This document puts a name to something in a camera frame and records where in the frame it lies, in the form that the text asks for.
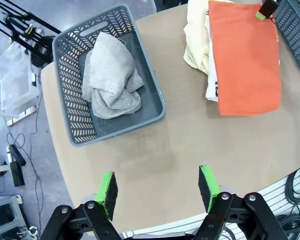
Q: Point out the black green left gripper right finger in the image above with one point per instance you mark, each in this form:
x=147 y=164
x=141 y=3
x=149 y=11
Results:
x=208 y=187

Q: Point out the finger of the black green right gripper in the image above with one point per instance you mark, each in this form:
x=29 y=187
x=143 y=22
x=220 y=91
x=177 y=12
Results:
x=267 y=8

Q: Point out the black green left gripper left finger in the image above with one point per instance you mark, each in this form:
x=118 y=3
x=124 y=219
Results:
x=107 y=195

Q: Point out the orange t-shirt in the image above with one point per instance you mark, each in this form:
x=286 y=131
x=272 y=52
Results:
x=245 y=62

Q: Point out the cream yellow garment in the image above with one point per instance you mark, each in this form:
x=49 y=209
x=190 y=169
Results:
x=196 y=42

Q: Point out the white t-shirt with black print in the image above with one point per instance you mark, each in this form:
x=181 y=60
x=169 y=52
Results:
x=212 y=85

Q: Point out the grey sweatshirt garment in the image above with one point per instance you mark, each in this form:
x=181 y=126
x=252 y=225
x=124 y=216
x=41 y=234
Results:
x=110 y=75

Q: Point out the grey plastic lattice basket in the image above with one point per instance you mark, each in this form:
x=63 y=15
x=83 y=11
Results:
x=290 y=37
x=150 y=105

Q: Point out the white ribbed base panel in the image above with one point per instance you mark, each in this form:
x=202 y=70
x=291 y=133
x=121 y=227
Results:
x=272 y=200

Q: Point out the person in black t-shirt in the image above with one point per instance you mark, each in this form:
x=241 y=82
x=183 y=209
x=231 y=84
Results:
x=170 y=3

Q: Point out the clear plastic storage box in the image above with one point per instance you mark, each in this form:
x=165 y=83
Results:
x=15 y=77

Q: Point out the black camera tripod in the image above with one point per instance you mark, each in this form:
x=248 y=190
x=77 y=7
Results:
x=22 y=25

